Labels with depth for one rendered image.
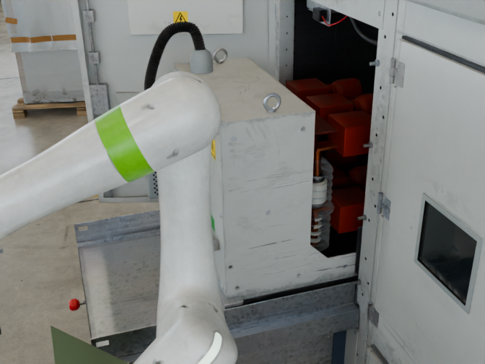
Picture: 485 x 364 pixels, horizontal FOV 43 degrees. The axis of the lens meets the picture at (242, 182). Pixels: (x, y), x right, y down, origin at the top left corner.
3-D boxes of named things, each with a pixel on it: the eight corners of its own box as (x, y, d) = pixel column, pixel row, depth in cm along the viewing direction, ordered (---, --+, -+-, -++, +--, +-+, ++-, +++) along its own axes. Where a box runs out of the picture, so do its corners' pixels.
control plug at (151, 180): (149, 200, 182) (144, 146, 174) (146, 193, 186) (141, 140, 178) (175, 196, 184) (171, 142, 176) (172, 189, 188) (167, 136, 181)
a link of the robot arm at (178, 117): (229, 126, 103) (198, 61, 100) (238, 139, 91) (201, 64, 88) (133, 175, 103) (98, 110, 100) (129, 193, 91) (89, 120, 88)
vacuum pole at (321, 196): (303, 256, 160) (306, 168, 148) (289, 237, 168) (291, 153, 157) (338, 250, 162) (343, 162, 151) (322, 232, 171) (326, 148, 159)
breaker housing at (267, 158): (226, 303, 152) (220, 121, 130) (183, 211, 195) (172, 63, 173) (405, 266, 165) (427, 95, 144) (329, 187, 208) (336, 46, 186)
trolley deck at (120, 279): (98, 389, 143) (95, 370, 141) (78, 252, 196) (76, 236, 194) (357, 327, 161) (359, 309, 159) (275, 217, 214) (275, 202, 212)
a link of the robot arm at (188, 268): (221, 323, 129) (212, 68, 117) (228, 363, 114) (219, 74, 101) (159, 328, 128) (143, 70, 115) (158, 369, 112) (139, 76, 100)
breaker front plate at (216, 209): (221, 302, 152) (215, 124, 131) (180, 213, 194) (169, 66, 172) (226, 302, 153) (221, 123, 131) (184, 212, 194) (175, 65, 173)
